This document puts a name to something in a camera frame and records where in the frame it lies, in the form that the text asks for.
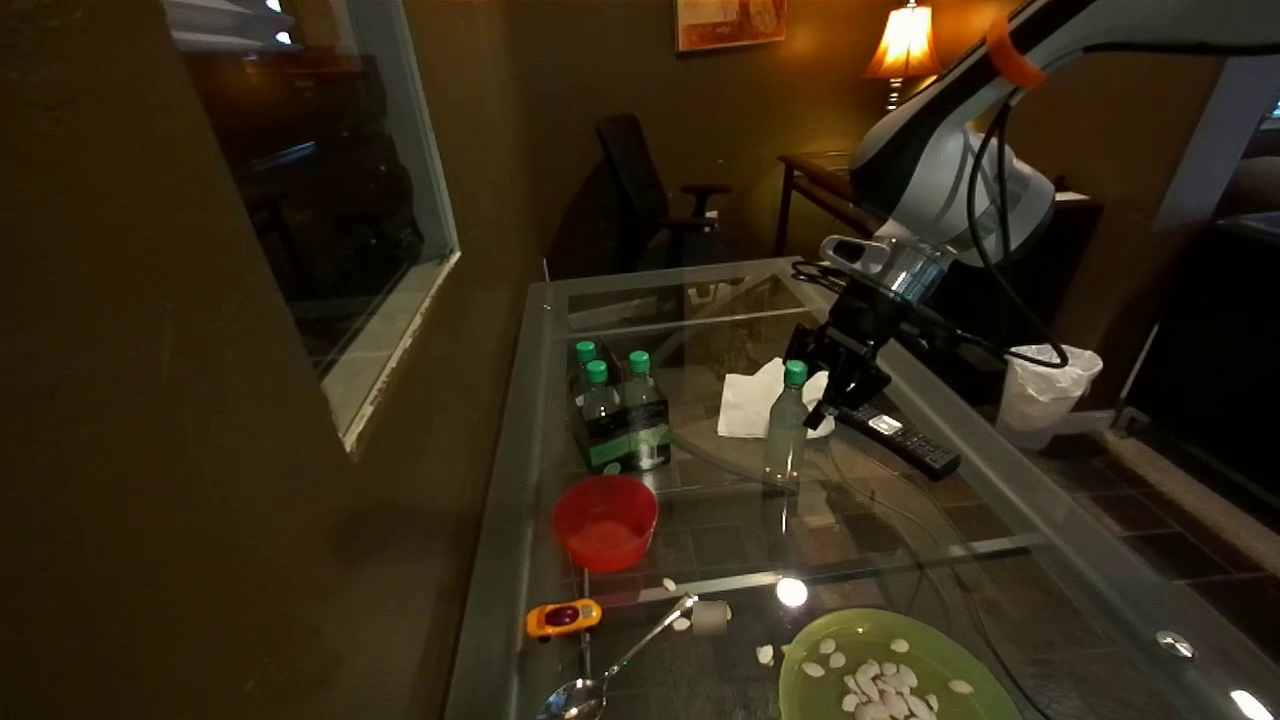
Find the small white piece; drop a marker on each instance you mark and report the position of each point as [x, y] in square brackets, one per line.
[690, 616]
[720, 613]
[764, 654]

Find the green capped bottle in pack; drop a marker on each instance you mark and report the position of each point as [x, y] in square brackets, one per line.
[599, 403]
[586, 363]
[644, 394]

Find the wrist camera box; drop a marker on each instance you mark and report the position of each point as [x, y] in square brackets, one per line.
[850, 250]

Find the black office chair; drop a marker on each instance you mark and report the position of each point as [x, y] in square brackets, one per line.
[635, 185]

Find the red plastic cup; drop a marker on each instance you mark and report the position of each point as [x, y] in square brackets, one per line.
[605, 524]

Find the white framed window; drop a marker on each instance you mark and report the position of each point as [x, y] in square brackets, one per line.
[334, 200]

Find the green plate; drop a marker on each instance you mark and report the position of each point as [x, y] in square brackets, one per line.
[800, 693]

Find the table lamp with shade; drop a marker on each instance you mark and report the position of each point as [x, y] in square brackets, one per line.
[905, 43]

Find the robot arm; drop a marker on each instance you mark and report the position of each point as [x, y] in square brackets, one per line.
[961, 160]

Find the metal spoon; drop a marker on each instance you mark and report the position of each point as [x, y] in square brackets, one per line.
[624, 662]

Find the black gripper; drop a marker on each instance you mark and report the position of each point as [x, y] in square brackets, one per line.
[868, 317]

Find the white paper napkin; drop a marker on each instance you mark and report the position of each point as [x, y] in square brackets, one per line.
[745, 403]

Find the framed wall picture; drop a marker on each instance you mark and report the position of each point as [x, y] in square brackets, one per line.
[727, 20]

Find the clear bottle with green cap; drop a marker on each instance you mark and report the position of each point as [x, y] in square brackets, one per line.
[784, 433]

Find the dark green bottle box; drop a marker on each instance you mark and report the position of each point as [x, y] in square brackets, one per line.
[624, 446]

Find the pile of white pieces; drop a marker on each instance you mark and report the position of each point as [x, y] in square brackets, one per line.
[881, 688]

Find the black remote control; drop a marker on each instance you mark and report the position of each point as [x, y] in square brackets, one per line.
[913, 446]

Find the white lined trash bin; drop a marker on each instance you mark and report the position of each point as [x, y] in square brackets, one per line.
[1047, 394]

